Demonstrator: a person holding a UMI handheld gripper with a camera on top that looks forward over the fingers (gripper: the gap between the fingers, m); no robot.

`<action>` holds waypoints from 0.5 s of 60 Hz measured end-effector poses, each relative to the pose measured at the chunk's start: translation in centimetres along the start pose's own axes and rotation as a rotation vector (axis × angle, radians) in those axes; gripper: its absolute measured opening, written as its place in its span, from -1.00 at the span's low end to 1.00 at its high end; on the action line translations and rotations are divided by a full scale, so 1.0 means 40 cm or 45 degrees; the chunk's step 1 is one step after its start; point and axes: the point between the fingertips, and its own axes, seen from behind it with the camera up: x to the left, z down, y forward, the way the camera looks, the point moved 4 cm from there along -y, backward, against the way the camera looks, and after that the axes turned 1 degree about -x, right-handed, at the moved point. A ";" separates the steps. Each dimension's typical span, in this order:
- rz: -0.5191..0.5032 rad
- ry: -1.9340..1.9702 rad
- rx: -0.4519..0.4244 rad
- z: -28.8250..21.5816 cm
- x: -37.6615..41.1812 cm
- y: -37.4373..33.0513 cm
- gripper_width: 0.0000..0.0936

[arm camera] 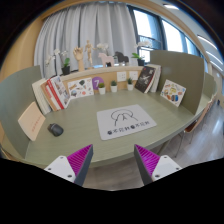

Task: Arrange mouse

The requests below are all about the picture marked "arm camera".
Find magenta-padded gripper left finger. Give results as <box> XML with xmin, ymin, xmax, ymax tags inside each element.
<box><xmin>43</xmin><ymin>143</ymin><xmax>94</xmax><ymax>187</ymax></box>

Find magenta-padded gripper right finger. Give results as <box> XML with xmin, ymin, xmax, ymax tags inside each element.
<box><xmin>133</xmin><ymin>143</ymin><xmax>183</xmax><ymax>186</ymax></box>

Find black computer mouse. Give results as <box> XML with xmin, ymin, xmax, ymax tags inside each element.
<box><xmin>47</xmin><ymin>122</ymin><xmax>65</xmax><ymax>137</ymax></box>

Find white mouse pad, line drawing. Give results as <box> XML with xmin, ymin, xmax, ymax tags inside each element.
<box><xmin>96</xmin><ymin>104</ymin><xmax>158</xmax><ymax>141</ymax></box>

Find brown chair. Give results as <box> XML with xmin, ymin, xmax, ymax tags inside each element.
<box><xmin>174</xmin><ymin>96</ymin><xmax>216</xmax><ymax>158</ymax></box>

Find beige booklet with red text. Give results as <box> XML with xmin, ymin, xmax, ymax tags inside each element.
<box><xmin>17</xmin><ymin>101</ymin><xmax>47</xmax><ymax>142</ymax></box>

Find brown kraft cover book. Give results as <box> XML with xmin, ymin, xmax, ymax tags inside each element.
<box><xmin>40</xmin><ymin>80</ymin><xmax>61</xmax><ymax>112</ymax></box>

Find white book with red stripe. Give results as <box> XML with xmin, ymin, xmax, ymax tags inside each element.
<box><xmin>44</xmin><ymin>79</ymin><xmax>65</xmax><ymax>111</ymax></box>

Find colourful food sticker sheet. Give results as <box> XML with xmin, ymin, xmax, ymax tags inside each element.
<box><xmin>159</xmin><ymin>79</ymin><xmax>187</xmax><ymax>108</ymax></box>

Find thick white book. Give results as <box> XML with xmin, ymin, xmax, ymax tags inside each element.
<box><xmin>31</xmin><ymin>78</ymin><xmax>53</xmax><ymax>115</ymax></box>

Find red-spined photo cover book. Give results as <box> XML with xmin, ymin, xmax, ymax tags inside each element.
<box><xmin>49</xmin><ymin>75</ymin><xmax>72</xmax><ymax>110</ymax></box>

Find white sticker sheet card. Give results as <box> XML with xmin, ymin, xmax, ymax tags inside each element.
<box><xmin>67</xmin><ymin>77</ymin><xmax>95</xmax><ymax>100</ymax></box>

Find small succulent in white pot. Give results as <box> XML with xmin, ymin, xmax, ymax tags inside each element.
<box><xmin>110</xmin><ymin>80</ymin><xmax>119</xmax><ymax>93</ymax></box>
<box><xmin>97</xmin><ymin>82</ymin><xmax>107</xmax><ymax>96</ymax></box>
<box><xmin>126</xmin><ymin>77</ymin><xmax>135</xmax><ymax>92</ymax></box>

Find green desk partition panel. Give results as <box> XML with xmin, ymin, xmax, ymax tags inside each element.
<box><xmin>149</xmin><ymin>49</ymin><xmax>206</xmax><ymax>116</ymax></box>
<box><xmin>0</xmin><ymin>65</ymin><xmax>44</xmax><ymax>159</ymax></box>

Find black cover book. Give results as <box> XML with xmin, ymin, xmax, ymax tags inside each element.
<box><xmin>134</xmin><ymin>65</ymin><xmax>157</xmax><ymax>94</ymax></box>

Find white books stack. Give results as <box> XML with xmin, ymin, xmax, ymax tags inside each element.
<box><xmin>146</xmin><ymin>63</ymin><xmax>162</xmax><ymax>93</ymax></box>

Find round purple number sign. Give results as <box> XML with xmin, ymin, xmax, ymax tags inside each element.
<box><xmin>91</xmin><ymin>76</ymin><xmax>105</xmax><ymax>91</ymax></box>

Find white orchid in black pot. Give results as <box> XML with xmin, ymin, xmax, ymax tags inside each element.
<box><xmin>44</xmin><ymin>48</ymin><xmax>72</xmax><ymax>77</ymax></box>
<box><xmin>130</xmin><ymin>39</ymin><xmax>153</xmax><ymax>67</ymax></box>

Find wooden hand model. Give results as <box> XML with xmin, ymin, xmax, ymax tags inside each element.
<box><xmin>72</xmin><ymin>46</ymin><xmax>86</xmax><ymax>72</ymax></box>

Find pink wooden horse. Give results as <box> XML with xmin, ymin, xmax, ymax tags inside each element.
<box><xmin>97</xmin><ymin>52</ymin><xmax>116</xmax><ymax>68</ymax></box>

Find black wooden horse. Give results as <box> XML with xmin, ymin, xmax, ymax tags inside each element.
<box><xmin>113</xmin><ymin>51</ymin><xmax>130</xmax><ymax>66</ymax></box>

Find wooden mannequin figure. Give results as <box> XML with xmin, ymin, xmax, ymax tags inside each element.
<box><xmin>83</xmin><ymin>39</ymin><xmax>98</xmax><ymax>70</ymax></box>

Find white orchid plant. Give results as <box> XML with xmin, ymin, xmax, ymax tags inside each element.
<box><xmin>95</xmin><ymin>42</ymin><xmax>110</xmax><ymax>56</ymax></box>

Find large glass window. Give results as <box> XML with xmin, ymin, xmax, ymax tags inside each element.
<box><xmin>128</xmin><ymin>6</ymin><xmax>209</xmax><ymax>73</ymax></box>

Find ceiling lights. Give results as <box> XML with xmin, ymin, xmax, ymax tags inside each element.
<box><xmin>162</xmin><ymin>3</ymin><xmax>224</xmax><ymax>73</ymax></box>

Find white wall socket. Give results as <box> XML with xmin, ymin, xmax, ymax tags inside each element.
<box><xmin>129</xmin><ymin>70</ymin><xmax>139</xmax><ymax>81</ymax></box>
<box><xmin>116</xmin><ymin>71</ymin><xmax>128</xmax><ymax>82</ymax></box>

